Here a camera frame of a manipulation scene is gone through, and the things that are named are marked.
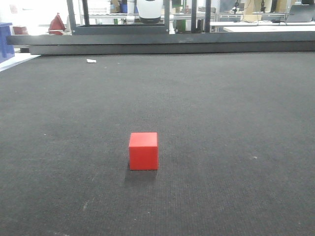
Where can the white background table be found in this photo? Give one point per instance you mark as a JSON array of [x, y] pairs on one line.
[[263, 26]]

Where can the dark red box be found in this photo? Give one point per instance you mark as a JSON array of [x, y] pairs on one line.
[[20, 30]]

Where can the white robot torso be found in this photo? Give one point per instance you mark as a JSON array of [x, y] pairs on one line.
[[149, 11]]

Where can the blue plastic bin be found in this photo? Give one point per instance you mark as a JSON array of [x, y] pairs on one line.
[[6, 50]]

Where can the grey laptop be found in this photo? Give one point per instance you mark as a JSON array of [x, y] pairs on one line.
[[301, 13]]

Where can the red bag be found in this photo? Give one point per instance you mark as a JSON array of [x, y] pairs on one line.
[[56, 26]]

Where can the red magnetic cube block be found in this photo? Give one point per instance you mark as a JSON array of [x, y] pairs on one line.
[[143, 151]]

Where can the dark low platform beam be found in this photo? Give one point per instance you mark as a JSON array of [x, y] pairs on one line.
[[220, 42]]

